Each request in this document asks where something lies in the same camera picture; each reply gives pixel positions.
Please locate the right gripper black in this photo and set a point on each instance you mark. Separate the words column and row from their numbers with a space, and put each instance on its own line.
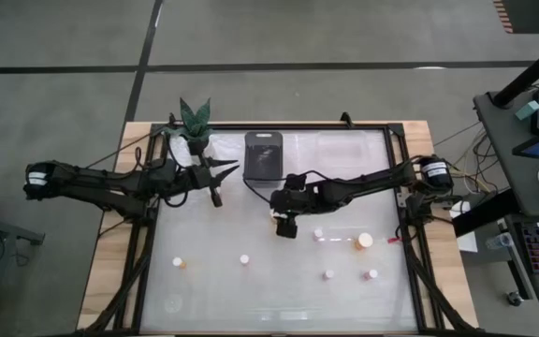
column 293, row 201

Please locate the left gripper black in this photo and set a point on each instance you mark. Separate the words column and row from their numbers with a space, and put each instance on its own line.
column 200, row 177

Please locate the large orange pill bottle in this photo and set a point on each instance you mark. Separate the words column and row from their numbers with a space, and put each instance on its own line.
column 364, row 241

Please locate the small orange pill bottle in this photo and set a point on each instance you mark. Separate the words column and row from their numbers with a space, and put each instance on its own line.
column 179, row 262

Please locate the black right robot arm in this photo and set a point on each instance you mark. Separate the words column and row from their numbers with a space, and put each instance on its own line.
column 368, row 180

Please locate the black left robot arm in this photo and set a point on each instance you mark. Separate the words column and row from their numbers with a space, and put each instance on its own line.
column 110, row 185

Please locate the dark grey plastic bin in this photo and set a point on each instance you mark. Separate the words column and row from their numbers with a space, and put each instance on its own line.
column 262, row 159

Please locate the clear plastic bin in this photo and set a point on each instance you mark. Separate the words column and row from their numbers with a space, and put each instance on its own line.
column 344, row 150

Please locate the green snake plant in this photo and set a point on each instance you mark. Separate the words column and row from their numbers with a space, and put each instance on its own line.
column 194, row 119

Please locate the small red clip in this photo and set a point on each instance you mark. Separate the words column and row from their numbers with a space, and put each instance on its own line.
column 393, row 240

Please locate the clear round lid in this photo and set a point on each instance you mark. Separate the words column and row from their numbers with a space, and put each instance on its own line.
column 173, row 303

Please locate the white power adapter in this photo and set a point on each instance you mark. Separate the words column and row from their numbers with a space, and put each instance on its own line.
column 460, row 209

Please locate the white paper sheet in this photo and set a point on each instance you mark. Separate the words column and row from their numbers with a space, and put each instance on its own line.
column 467, row 242

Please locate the black equipment cart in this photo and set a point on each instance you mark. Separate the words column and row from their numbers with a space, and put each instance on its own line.
column 499, row 140

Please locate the black cart caster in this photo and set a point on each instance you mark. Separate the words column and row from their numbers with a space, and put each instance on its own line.
column 514, row 298

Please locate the small teal box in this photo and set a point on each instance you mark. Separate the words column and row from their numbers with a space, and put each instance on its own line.
column 528, row 110

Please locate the black slanted pole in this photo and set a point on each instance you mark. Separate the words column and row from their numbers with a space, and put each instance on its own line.
column 531, row 72

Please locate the dark mat striped edges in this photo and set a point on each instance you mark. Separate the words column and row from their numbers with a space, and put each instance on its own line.
column 531, row 16

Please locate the black aluminium table frame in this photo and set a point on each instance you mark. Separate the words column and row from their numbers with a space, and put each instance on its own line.
column 297, row 126

